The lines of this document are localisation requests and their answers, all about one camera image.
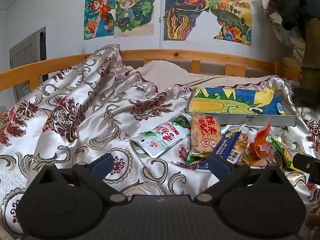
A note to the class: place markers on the landscape wall poster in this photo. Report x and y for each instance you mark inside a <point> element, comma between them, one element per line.
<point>232,15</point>

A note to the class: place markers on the seaweed wall poster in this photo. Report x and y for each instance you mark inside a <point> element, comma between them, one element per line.
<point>182,12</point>

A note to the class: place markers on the white wall pipe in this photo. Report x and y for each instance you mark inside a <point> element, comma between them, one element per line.
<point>161,30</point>

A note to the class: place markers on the orange clear snack packet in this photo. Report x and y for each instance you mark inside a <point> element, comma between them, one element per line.
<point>263,132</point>

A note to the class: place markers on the cream pillow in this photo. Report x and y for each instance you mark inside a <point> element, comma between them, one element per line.
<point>162,75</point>

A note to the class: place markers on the olive coat with fur trim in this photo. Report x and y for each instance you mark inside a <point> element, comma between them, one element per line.
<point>311,55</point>

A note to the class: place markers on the blond child wall poster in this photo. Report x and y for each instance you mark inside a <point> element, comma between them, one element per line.
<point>132,10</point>

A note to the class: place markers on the pink clear snack packet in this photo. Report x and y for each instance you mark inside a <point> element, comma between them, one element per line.
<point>260,153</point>

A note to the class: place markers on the orange-haired girl wall poster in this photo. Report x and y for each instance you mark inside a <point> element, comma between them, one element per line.
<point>97,17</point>

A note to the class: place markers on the rice cracker packet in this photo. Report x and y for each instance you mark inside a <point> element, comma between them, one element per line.
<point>205,132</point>

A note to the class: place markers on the crayon drawing paper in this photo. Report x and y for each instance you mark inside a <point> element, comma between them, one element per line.
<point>225,102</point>

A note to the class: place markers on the blue nut bar packet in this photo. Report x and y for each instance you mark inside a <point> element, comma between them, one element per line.
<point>230,142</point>

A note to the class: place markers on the dark cloth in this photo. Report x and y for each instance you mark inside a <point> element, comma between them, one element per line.
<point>295,0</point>

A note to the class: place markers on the pale floral cloth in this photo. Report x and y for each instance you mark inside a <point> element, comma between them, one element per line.
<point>290,40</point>

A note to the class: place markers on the green yellow snack packet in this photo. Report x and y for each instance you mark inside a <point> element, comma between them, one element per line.
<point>283,155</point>

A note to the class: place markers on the white green snack pouch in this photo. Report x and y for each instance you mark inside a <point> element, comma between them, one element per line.
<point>162,135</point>

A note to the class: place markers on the grey tray box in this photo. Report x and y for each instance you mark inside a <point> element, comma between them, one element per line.
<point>225,120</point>

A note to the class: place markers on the wooden bed headboard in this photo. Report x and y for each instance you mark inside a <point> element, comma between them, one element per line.
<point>200,55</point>

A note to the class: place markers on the small green snack packet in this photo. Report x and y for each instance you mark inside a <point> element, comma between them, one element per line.
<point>193,158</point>

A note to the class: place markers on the grey door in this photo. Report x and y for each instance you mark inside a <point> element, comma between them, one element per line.
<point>25,55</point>

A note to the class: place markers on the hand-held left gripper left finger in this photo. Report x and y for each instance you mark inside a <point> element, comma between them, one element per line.
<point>102,167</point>

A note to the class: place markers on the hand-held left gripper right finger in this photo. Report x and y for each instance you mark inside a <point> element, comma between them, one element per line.
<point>220,167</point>

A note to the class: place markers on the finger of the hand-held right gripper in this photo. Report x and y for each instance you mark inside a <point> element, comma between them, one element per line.
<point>306,165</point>

